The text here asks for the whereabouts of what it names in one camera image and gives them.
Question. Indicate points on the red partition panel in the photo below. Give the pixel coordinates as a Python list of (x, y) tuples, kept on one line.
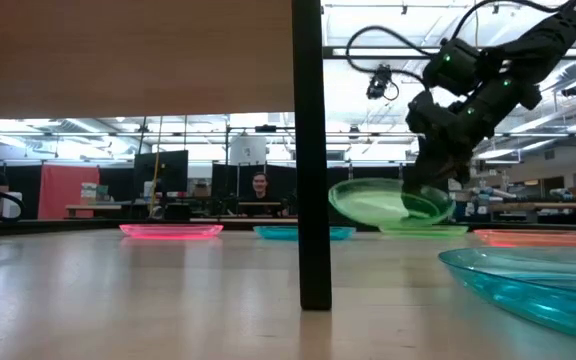
[(68, 190)]

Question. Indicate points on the black hanging camera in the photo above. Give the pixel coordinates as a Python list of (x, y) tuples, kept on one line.
[(379, 82)]

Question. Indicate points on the light wooden shelf board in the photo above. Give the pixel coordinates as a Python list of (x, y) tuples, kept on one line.
[(118, 50)]

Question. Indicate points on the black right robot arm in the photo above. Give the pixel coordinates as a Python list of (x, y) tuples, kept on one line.
[(568, 25)]

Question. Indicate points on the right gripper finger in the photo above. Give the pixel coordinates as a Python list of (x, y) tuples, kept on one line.
[(423, 177), (460, 175)]

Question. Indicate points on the green transparent plastic plate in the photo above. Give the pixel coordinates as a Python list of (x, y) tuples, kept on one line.
[(433, 231), (368, 202)]

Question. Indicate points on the black ceiling camera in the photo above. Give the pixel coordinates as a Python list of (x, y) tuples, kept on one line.
[(573, 90)]

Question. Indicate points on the wooden work table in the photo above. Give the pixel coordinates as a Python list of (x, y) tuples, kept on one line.
[(548, 206)]

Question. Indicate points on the blue transparent plastic plate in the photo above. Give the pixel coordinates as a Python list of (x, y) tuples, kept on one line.
[(273, 233), (543, 295)]

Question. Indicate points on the yellow pole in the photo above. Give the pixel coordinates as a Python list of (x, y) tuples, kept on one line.
[(156, 165)]

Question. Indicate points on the black aluminium table frame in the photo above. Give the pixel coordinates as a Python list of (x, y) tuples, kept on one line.
[(58, 227)]

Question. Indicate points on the black shelf leg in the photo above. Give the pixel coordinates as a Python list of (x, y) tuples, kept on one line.
[(313, 150)]

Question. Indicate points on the stacked small boxes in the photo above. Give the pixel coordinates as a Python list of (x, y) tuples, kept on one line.
[(90, 192)]

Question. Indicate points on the orange transparent plastic plate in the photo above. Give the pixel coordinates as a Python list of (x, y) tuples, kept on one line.
[(543, 237)]

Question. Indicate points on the white chair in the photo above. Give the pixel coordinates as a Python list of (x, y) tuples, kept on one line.
[(12, 205)]

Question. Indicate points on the wooden bench table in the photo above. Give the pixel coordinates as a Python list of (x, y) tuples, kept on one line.
[(103, 207)]

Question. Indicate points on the pink transparent plastic plate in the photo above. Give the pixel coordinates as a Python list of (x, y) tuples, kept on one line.
[(170, 231)]

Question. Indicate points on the white board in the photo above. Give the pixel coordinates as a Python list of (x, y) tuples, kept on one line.
[(248, 150)]

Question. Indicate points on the black monitor screen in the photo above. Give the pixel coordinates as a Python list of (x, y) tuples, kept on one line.
[(160, 172)]

